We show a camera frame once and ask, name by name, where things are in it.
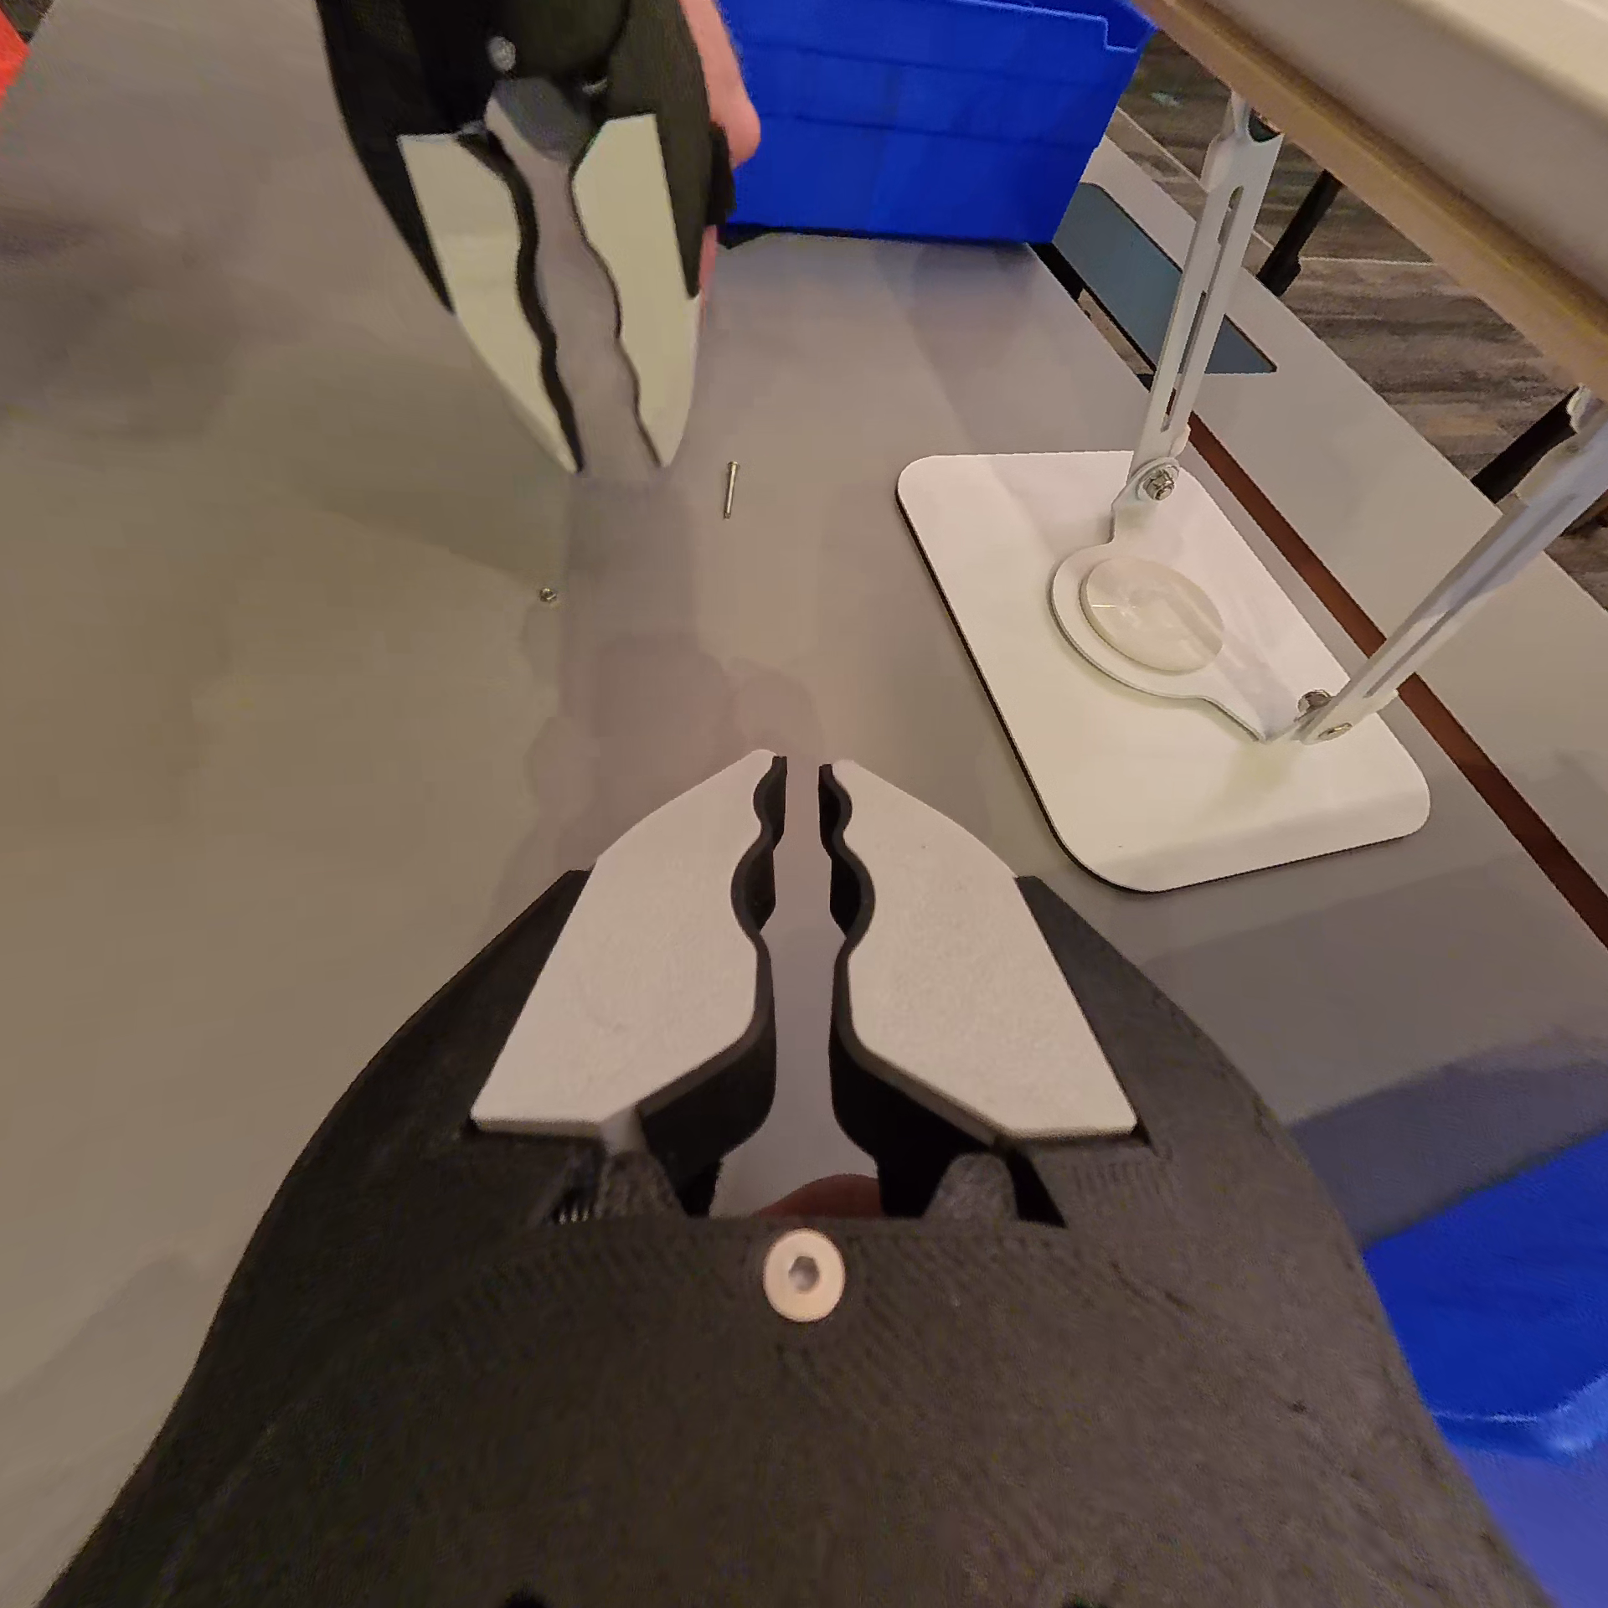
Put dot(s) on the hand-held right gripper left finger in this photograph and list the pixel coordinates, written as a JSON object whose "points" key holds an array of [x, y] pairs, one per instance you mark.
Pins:
{"points": [[615, 1005]]}

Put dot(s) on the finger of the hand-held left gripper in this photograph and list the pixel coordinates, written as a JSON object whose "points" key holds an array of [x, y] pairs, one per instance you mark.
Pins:
{"points": [[485, 251], [647, 251]]}

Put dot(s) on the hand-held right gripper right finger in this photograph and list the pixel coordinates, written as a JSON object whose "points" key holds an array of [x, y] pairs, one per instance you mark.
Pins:
{"points": [[981, 1005]]}

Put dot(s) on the blue plastic bin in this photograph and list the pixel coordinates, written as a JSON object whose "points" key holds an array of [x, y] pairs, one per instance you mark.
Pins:
{"points": [[929, 151], [1507, 1319]]}

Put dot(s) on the white desk stand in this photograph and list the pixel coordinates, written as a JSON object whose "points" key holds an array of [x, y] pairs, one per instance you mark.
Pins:
{"points": [[1130, 804]]}

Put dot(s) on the grey desk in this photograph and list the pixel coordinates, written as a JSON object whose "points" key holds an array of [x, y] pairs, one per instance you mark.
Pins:
{"points": [[314, 628]]}

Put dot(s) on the person's left hand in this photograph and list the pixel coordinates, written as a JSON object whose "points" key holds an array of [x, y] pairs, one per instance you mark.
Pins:
{"points": [[739, 99]]}

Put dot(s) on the dark flat panel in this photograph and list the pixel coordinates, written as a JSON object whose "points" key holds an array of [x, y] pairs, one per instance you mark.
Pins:
{"points": [[1130, 251]]}

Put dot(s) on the black table leg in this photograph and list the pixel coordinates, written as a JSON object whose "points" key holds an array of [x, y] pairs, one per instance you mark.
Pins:
{"points": [[1526, 446], [1294, 237]]}

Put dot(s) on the white tan-edged board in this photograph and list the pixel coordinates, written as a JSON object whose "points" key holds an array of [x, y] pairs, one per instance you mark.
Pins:
{"points": [[1444, 124]]}

